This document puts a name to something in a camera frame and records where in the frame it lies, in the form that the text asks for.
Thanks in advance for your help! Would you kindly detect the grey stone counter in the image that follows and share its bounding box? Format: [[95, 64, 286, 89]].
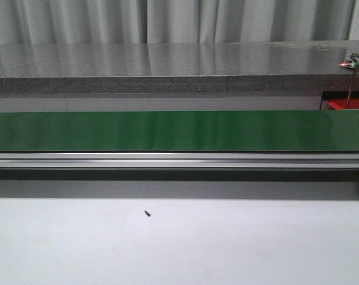
[[0, 40, 359, 94]]

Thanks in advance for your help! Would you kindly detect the red plastic tray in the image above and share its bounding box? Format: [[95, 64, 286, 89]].
[[327, 99, 359, 110]]

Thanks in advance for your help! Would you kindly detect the green conveyor belt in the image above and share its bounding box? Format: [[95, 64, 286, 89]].
[[0, 110, 359, 152]]

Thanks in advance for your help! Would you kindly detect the small green circuit board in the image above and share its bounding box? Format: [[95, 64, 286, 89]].
[[339, 61, 359, 70]]

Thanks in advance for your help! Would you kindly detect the grey curtain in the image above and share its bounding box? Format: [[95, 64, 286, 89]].
[[0, 1, 355, 45]]

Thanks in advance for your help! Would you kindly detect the aluminium conveyor frame rail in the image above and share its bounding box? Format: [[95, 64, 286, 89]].
[[0, 151, 359, 201]]

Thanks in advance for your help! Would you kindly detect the red black wire cable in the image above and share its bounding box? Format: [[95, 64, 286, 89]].
[[345, 52, 359, 110]]

